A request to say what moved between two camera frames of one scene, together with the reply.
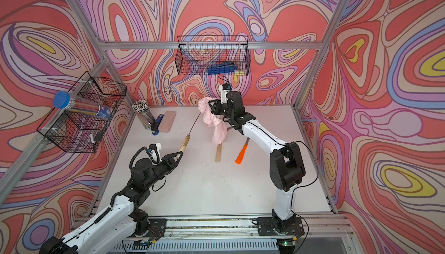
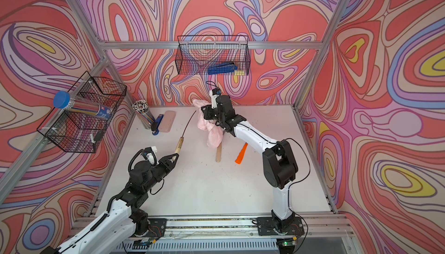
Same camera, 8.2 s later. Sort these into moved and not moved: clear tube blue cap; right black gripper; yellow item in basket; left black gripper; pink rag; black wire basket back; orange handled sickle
Moved: right black gripper; pink rag
Not moved: yellow item in basket; clear tube blue cap; left black gripper; black wire basket back; orange handled sickle
